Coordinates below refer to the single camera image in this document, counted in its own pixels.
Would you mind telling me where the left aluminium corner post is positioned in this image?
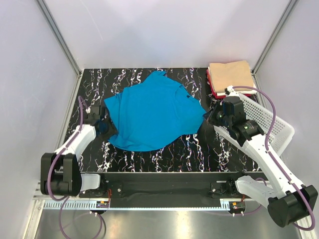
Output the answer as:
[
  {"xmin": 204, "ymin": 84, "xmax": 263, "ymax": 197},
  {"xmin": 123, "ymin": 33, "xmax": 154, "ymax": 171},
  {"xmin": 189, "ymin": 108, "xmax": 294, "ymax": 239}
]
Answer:
[{"xmin": 34, "ymin": 0, "xmax": 84, "ymax": 77}]

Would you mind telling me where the white perforated plastic basket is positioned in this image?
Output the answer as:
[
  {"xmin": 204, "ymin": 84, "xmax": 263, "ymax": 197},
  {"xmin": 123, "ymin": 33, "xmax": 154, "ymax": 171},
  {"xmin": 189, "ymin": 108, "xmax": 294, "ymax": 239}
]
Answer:
[{"xmin": 214, "ymin": 93, "xmax": 295, "ymax": 156}]

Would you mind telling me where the folded red t shirt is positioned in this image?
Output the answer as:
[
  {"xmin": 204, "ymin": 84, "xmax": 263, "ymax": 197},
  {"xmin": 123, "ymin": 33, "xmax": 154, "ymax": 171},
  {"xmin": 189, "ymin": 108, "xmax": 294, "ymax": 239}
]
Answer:
[{"xmin": 206, "ymin": 69, "xmax": 253, "ymax": 99}]

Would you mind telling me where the aluminium frame rail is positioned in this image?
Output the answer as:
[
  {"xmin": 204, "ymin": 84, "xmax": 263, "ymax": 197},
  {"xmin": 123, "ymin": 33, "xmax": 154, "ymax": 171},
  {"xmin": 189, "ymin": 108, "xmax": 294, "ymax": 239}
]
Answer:
[{"xmin": 32, "ymin": 180, "xmax": 305, "ymax": 201}]

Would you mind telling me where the right aluminium corner post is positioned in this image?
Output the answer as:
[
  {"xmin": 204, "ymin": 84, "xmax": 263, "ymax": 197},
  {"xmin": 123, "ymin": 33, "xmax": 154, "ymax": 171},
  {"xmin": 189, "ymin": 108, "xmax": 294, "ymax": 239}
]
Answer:
[{"xmin": 252, "ymin": 0, "xmax": 299, "ymax": 77}]

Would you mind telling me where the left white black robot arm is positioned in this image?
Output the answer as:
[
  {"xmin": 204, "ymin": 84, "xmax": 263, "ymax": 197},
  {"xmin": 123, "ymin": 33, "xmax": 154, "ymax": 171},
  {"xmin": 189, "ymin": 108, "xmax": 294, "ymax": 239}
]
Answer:
[{"xmin": 40, "ymin": 105, "xmax": 118, "ymax": 201}]

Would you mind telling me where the folded beige t shirt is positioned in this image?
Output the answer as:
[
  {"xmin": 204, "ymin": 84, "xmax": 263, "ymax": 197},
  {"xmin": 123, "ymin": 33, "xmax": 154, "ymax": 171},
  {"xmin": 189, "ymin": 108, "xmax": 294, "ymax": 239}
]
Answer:
[{"xmin": 209, "ymin": 60, "xmax": 254, "ymax": 92}]

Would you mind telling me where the blue t shirt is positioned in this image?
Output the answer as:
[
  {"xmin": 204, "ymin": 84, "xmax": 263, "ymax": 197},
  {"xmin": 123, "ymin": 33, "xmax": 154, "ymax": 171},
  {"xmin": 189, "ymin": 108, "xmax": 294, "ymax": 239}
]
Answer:
[{"xmin": 104, "ymin": 71, "xmax": 206, "ymax": 152}]

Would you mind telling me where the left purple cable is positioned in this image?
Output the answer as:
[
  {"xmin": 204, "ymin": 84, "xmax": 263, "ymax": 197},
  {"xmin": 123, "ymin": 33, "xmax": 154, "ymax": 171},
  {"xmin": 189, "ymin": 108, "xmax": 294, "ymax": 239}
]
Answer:
[{"xmin": 46, "ymin": 96, "xmax": 108, "ymax": 238}]

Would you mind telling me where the aluminium corner post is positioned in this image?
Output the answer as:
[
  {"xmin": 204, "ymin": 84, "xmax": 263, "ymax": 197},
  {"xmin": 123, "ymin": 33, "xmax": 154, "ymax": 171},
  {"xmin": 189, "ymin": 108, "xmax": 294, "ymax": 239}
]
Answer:
[
  {"xmin": 252, "ymin": 0, "xmax": 299, "ymax": 77},
  {"xmin": 34, "ymin": 0, "xmax": 84, "ymax": 77}
]

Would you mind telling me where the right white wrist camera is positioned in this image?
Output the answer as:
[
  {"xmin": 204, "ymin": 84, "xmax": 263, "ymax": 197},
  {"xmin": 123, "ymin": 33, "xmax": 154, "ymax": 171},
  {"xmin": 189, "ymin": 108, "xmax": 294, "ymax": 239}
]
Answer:
[{"xmin": 224, "ymin": 86, "xmax": 239, "ymax": 97}]

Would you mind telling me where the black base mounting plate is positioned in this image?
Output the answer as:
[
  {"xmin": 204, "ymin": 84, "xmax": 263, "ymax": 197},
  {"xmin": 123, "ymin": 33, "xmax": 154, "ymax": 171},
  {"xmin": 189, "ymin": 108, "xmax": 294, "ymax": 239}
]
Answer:
[{"xmin": 80, "ymin": 172, "xmax": 259, "ymax": 199}]

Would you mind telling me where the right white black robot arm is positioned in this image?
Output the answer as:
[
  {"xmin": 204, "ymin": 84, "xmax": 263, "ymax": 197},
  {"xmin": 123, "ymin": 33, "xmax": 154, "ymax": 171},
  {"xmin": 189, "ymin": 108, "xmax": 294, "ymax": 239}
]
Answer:
[{"xmin": 206, "ymin": 94, "xmax": 318, "ymax": 228}]

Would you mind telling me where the white slotted cable duct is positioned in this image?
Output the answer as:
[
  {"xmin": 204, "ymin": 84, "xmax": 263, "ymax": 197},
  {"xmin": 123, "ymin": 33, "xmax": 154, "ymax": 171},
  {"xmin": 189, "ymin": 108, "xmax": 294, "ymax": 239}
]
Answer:
[{"xmin": 44, "ymin": 199, "xmax": 230, "ymax": 211}]

